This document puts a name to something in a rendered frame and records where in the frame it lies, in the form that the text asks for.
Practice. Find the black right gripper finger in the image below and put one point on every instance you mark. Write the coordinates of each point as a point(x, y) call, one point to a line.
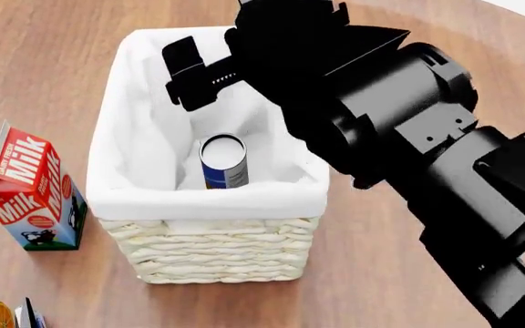
point(290, 12)
point(189, 82)

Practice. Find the small white blue carton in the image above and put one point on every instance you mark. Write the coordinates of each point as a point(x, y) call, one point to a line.
point(27, 316)

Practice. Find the white cloth basket liner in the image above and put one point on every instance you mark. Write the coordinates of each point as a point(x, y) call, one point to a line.
point(144, 136)

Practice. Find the white woven wicker basket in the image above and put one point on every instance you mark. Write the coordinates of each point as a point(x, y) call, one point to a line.
point(217, 253)

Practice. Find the red blue milk carton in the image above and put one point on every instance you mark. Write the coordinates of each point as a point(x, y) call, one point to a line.
point(21, 191)

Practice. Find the blue alphabet soup can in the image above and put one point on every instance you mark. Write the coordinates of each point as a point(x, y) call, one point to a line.
point(226, 171)

